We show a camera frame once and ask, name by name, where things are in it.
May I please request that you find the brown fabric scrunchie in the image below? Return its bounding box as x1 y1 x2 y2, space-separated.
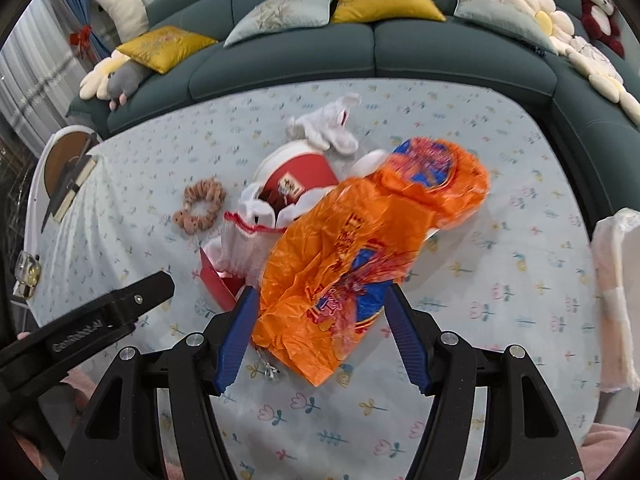
172 178 226 237

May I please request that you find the teal sofa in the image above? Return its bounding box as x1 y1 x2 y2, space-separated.
67 0 640 221

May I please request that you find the white sheer curtain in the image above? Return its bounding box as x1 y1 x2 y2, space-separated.
0 0 86 146

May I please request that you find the light blue embroidered cushion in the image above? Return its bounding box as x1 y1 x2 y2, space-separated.
223 0 337 48
453 0 558 56

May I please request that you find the small glass jar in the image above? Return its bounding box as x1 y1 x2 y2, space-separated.
15 252 42 303

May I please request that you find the red paper box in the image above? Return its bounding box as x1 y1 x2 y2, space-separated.
200 247 247 311

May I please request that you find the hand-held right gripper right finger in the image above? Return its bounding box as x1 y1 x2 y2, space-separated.
382 285 583 480

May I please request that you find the orange plastic bag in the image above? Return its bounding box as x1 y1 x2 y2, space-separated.
252 136 491 387

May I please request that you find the grey plush toy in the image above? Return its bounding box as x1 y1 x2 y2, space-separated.
107 60 146 111

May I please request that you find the round white side table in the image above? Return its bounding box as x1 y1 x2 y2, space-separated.
27 125 103 261

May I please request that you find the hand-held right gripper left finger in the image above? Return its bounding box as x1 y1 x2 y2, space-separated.
60 285 262 480

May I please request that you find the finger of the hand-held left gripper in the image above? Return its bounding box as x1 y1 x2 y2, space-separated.
102 271 176 322

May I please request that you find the trash bin with white liner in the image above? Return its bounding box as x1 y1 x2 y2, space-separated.
590 208 640 393

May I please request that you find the red and white bear plush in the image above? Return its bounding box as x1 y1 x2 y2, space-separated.
571 0 626 58

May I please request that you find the red curtain tie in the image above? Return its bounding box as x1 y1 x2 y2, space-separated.
69 25 95 57

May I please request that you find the pale folded cloth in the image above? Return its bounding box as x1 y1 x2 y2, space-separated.
574 37 610 63

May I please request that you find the cream flower plush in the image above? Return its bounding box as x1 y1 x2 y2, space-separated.
79 52 132 101

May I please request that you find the small metal clip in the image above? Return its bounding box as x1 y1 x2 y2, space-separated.
257 350 281 382

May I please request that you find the white crumpled cloth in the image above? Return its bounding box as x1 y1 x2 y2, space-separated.
286 92 363 157

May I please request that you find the dark notebook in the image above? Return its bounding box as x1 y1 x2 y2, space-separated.
42 157 98 231

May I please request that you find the red paper cup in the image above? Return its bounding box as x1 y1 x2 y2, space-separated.
252 141 341 211

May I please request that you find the white red-trimmed plastic bag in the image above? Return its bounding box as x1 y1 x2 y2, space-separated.
207 185 301 286

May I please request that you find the white and black plush toy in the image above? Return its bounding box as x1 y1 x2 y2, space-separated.
89 0 151 43

